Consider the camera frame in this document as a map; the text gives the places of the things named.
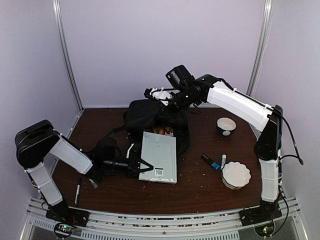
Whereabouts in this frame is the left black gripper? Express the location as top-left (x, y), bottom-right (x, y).
top-left (103, 153), bottom-right (153, 177)

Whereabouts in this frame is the grey notebook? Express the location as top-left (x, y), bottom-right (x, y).
top-left (138, 131), bottom-right (177, 184)

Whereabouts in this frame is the dog picture book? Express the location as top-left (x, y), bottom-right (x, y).
top-left (152, 125), bottom-right (174, 137)

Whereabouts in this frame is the black student bag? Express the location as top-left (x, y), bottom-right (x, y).
top-left (113, 99), bottom-right (191, 156)

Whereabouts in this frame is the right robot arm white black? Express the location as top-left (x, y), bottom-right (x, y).
top-left (165, 65), bottom-right (283, 221)

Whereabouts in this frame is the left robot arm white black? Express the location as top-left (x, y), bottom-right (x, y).
top-left (14, 119), bottom-right (154, 222)

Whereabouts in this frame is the dark bowl white inside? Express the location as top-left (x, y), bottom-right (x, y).
top-left (216, 117), bottom-right (237, 136)

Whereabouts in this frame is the blue cap black highlighter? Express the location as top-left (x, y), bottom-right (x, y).
top-left (201, 154), bottom-right (220, 170)

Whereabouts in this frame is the dark blue pen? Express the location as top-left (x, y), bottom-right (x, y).
top-left (74, 178), bottom-right (82, 207)

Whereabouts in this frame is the white marker teal label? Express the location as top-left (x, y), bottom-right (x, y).
top-left (220, 154), bottom-right (227, 170)

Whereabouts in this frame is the white scalloped dish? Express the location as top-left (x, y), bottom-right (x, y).
top-left (221, 161), bottom-right (252, 190)

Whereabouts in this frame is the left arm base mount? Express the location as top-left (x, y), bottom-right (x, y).
top-left (45, 208), bottom-right (90, 239)

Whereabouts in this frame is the right aluminium wall post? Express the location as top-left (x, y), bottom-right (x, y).
top-left (246, 0), bottom-right (274, 97)

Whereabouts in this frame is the aluminium wall post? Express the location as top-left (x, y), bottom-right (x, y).
top-left (246, 0), bottom-right (274, 97)
top-left (52, 0), bottom-right (84, 112)

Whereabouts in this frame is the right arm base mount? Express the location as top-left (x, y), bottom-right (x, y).
top-left (239, 206), bottom-right (282, 238)

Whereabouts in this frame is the aluminium front rail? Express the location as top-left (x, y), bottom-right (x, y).
top-left (17, 197), bottom-right (311, 240)

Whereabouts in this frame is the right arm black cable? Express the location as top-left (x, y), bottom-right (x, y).
top-left (274, 106), bottom-right (305, 165)

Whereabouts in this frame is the left aluminium wall post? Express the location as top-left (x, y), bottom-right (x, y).
top-left (52, 0), bottom-right (84, 112)

